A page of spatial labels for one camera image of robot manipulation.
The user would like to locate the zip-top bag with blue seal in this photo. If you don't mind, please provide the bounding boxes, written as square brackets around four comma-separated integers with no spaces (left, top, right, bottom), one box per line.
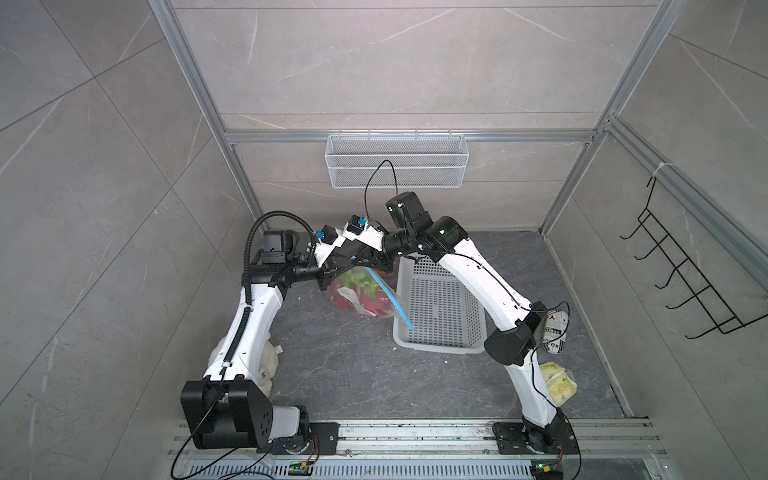
[326,263,417,331]

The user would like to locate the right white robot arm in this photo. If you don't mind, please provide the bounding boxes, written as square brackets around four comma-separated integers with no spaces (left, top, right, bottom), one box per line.
[317,191,566,453]

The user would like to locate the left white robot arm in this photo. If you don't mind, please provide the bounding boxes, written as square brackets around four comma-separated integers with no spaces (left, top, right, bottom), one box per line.
[180,229,344,454]

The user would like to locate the yellow-green packaged snack bag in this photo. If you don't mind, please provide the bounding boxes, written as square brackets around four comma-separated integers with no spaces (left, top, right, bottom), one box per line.
[540,362,578,407]

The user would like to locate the white plush teddy bear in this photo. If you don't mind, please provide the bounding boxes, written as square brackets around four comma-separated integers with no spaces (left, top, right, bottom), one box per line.
[204,337,281,398]

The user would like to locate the white perforated plastic basket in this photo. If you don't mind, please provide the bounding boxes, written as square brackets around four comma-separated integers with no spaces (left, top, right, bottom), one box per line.
[393,257,487,355]

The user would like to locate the stars and stripes patterned can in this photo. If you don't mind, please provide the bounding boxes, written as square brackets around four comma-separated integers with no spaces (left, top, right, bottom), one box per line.
[542,310,569,355]

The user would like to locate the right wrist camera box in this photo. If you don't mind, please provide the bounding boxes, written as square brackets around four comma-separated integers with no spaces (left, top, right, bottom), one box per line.
[343,215,385,252]

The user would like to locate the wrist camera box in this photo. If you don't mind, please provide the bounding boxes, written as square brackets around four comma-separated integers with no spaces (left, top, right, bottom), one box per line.
[343,215,385,252]
[314,225,345,266]

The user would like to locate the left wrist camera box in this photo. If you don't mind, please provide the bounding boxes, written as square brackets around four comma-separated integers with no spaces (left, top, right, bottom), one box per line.
[314,225,345,266]

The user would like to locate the black corrugated cable conduit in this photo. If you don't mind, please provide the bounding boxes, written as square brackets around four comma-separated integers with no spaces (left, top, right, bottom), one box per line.
[221,209,316,367]

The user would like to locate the white wire mesh wall basket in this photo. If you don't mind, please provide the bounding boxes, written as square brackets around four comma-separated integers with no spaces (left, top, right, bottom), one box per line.
[324,133,469,189]

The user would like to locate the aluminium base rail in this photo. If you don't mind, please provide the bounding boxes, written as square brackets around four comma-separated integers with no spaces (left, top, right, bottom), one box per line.
[159,418,678,479]

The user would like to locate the black wire wall hook rack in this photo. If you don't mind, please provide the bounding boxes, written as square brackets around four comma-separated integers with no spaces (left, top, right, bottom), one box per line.
[619,176,767,340]

